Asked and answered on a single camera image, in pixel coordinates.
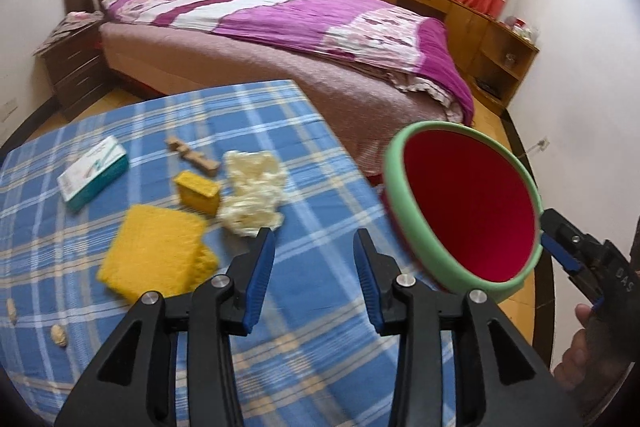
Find yellow knitted cloth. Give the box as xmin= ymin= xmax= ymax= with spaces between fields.
xmin=96 ymin=205 xmax=219 ymax=303

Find red bucket green rim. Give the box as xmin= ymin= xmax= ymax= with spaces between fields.
xmin=382 ymin=121 xmax=542 ymax=303

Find person right hand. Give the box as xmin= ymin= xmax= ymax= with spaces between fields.
xmin=553 ymin=303 xmax=592 ymax=391

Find cream crumpled paper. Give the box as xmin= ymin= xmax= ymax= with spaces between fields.
xmin=217 ymin=150 xmax=288 ymax=237

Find yellow sponge block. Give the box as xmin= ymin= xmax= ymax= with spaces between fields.
xmin=174 ymin=170 xmax=221 ymax=217

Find blue plaid tablecloth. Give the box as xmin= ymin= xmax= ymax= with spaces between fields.
xmin=0 ymin=79 xmax=459 ymax=427

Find wooden block toy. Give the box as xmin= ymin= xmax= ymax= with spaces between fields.
xmin=165 ymin=136 xmax=220 ymax=178

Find teal white small box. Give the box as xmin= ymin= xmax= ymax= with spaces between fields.
xmin=56 ymin=135 xmax=129 ymax=213

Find long wooden cabinet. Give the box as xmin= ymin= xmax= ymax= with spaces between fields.
xmin=383 ymin=0 xmax=538 ymax=116

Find peanut shell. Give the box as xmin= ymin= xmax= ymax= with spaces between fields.
xmin=6 ymin=298 xmax=17 ymax=325
xmin=50 ymin=324 xmax=67 ymax=348

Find bottles on cabinet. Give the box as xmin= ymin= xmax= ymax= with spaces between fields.
xmin=504 ymin=15 xmax=539 ymax=46

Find purple floral quilt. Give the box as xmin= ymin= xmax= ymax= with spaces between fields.
xmin=96 ymin=0 xmax=474 ymax=124

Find dark wooden bed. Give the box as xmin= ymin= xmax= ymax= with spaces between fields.
xmin=64 ymin=0 xmax=474 ymax=174

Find dark wooden nightstand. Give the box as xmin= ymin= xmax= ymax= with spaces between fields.
xmin=36 ymin=22 xmax=115 ymax=121

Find pink cloth on nightstand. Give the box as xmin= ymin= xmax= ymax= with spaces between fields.
xmin=34 ymin=11 xmax=104 ymax=56

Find wall power socket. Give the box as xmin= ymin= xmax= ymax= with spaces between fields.
xmin=525 ymin=136 xmax=549 ymax=155

